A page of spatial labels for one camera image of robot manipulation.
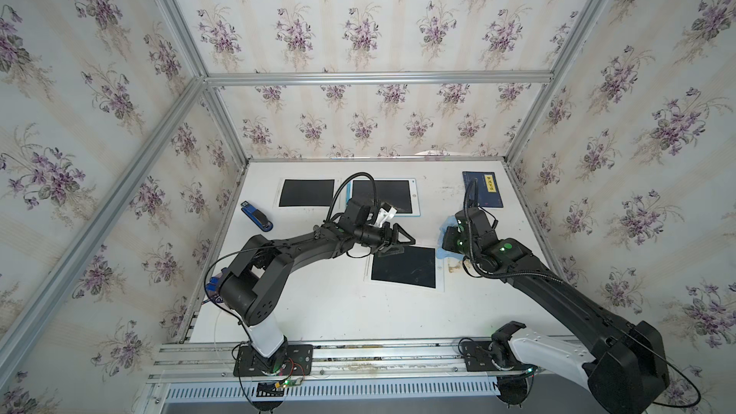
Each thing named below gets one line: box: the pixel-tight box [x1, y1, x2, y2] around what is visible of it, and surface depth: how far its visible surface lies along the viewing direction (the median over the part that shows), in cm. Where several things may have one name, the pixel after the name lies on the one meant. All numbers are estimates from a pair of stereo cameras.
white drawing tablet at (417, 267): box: [363, 244, 445, 293], surface depth 90 cm
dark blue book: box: [461, 170, 505, 208], surface depth 113 cm
